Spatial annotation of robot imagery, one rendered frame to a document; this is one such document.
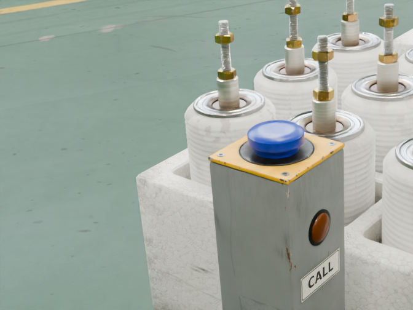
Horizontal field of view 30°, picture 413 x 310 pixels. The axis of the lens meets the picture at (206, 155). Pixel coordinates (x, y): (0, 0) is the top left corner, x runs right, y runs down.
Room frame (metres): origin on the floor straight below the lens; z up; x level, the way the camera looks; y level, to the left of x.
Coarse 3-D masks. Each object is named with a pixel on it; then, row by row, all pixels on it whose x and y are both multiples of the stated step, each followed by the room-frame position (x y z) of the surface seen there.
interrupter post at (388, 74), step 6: (378, 60) 0.76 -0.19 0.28; (378, 66) 0.76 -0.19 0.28; (384, 66) 0.75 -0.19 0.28; (390, 66) 0.75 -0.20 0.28; (396, 66) 0.75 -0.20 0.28; (378, 72) 0.76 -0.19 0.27; (384, 72) 0.75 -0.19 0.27; (390, 72) 0.75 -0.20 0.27; (396, 72) 0.75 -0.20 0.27; (378, 78) 0.76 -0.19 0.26; (384, 78) 0.75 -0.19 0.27; (390, 78) 0.75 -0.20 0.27; (396, 78) 0.75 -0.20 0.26; (378, 84) 0.76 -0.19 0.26; (384, 84) 0.75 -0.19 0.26; (390, 84) 0.75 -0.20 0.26; (396, 84) 0.75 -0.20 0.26; (384, 90) 0.75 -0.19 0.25; (390, 90) 0.75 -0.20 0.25
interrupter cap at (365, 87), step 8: (360, 80) 0.78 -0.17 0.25; (368, 80) 0.78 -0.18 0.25; (376, 80) 0.78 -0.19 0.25; (400, 80) 0.77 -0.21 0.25; (408, 80) 0.77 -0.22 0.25; (352, 88) 0.76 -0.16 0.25; (360, 88) 0.76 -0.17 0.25; (368, 88) 0.76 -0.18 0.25; (376, 88) 0.76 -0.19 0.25; (400, 88) 0.76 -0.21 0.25; (408, 88) 0.75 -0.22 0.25; (360, 96) 0.74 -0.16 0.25; (368, 96) 0.73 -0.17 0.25; (376, 96) 0.73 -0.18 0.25; (384, 96) 0.73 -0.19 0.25; (392, 96) 0.73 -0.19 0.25; (400, 96) 0.72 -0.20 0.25; (408, 96) 0.72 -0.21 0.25
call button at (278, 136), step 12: (276, 120) 0.51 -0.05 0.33; (252, 132) 0.49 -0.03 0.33; (264, 132) 0.49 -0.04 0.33; (276, 132) 0.49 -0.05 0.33; (288, 132) 0.49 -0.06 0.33; (300, 132) 0.49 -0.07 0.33; (252, 144) 0.49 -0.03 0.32; (264, 144) 0.48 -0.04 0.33; (276, 144) 0.48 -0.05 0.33; (288, 144) 0.48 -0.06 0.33; (300, 144) 0.48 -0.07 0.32; (264, 156) 0.48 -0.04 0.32; (276, 156) 0.48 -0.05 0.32; (288, 156) 0.48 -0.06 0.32
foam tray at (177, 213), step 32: (160, 192) 0.72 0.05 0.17; (192, 192) 0.70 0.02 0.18; (160, 224) 0.73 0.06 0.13; (192, 224) 0.69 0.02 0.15; (352, 224) 0.61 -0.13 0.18; (160, 256) 0.73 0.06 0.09; (192, 256) 0.70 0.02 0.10; (352, 256) 0.56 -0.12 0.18; (384, 256) 0.55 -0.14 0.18; (160, 288) 0.74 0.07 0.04; (192, 288) 0.70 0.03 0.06; (352, 288) 0.56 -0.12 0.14; (384, 288) 0.54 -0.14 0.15
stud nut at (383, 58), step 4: (380, 52) 0.76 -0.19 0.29; (380, 56) 0.76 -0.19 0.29; (384, 56) 0.75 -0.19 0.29; (388, 56) 0.75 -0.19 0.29; (392, 56) 0.75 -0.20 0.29; (396, 56) 0.76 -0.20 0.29; (380, 60) 0.76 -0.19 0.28; (384, 60) 0.75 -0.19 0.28; (388, 60) 0.75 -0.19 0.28; (392, 60) 0.75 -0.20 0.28; (396, 60) 0.76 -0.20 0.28
